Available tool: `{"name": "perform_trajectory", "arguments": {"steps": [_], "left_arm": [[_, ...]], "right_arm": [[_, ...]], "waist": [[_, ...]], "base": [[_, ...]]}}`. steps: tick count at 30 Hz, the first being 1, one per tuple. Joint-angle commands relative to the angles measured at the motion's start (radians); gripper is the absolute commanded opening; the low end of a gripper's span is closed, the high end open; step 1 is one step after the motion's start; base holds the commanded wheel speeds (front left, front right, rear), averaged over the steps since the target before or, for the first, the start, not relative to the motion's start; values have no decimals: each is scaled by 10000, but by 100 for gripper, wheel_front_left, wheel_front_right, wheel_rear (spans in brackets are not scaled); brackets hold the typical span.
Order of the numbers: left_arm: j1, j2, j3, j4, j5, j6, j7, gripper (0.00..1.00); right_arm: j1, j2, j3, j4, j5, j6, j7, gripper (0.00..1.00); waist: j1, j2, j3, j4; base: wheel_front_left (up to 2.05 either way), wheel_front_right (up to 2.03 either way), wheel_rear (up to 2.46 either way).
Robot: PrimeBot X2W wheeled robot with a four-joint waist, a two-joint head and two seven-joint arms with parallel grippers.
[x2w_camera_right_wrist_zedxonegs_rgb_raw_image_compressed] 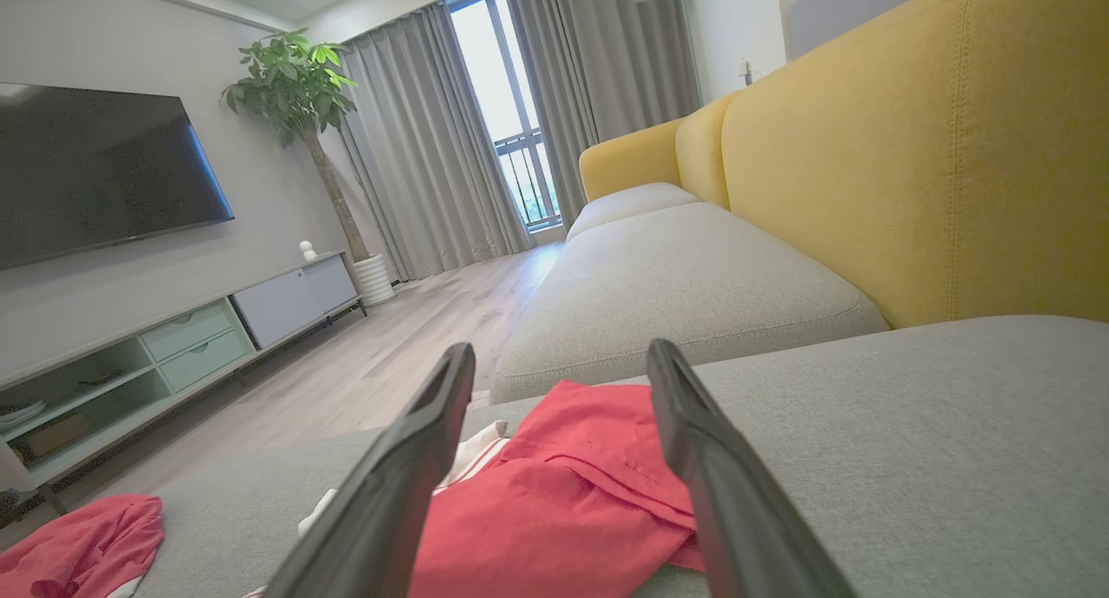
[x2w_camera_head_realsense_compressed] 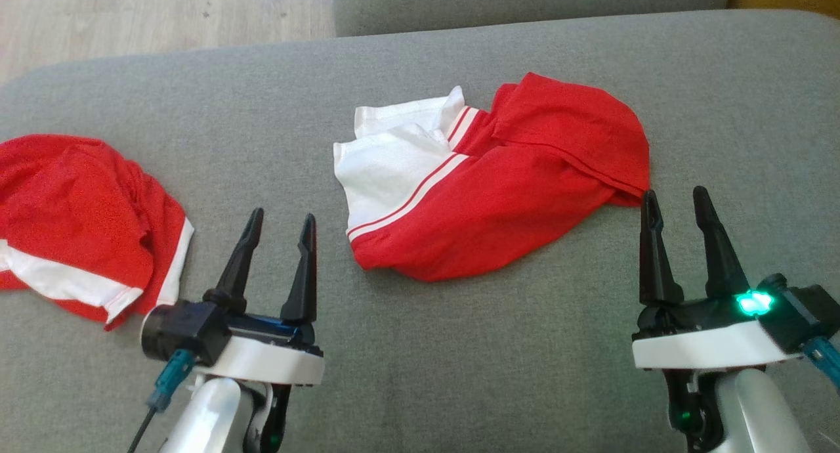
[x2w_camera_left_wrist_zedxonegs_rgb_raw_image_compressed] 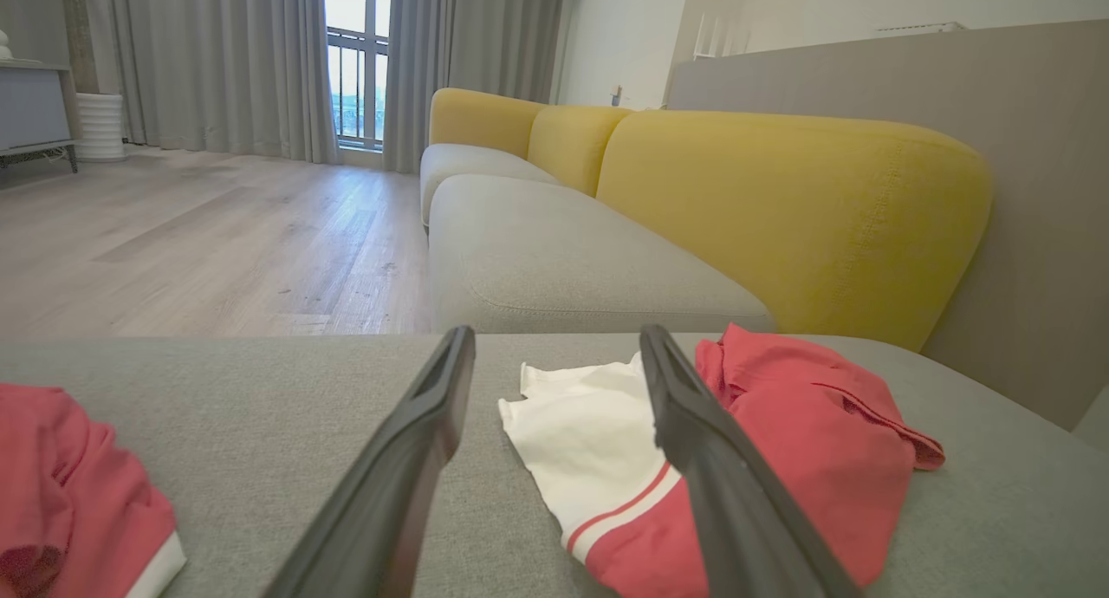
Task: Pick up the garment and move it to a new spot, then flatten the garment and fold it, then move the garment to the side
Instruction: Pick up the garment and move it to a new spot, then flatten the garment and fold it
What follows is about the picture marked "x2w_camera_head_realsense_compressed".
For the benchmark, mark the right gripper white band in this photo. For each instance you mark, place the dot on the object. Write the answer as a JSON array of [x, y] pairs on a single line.
[[702, 348]]

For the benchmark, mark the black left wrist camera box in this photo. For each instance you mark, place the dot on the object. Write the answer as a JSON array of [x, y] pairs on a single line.
[[184, 328]]

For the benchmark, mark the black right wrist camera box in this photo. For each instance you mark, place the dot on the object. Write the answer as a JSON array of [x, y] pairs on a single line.
[[810, 312]]

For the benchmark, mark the grey sofa seat cushion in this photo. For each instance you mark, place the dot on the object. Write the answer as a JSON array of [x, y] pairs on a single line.
[[525, 3]]

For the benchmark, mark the red shorts with white stripe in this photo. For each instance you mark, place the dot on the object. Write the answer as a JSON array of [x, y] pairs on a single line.
[[72, 203]]

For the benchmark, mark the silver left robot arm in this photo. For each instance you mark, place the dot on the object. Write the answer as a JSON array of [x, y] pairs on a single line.
[[210, 420]]

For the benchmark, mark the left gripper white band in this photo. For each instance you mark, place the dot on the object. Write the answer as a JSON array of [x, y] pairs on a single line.
[[275, 361]]

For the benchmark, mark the red and white sports shirt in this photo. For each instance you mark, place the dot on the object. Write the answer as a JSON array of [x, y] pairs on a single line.
[[499, 203]]

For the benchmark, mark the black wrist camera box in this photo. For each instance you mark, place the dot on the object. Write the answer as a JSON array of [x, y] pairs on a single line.
[[810, 312], [184, 328]]

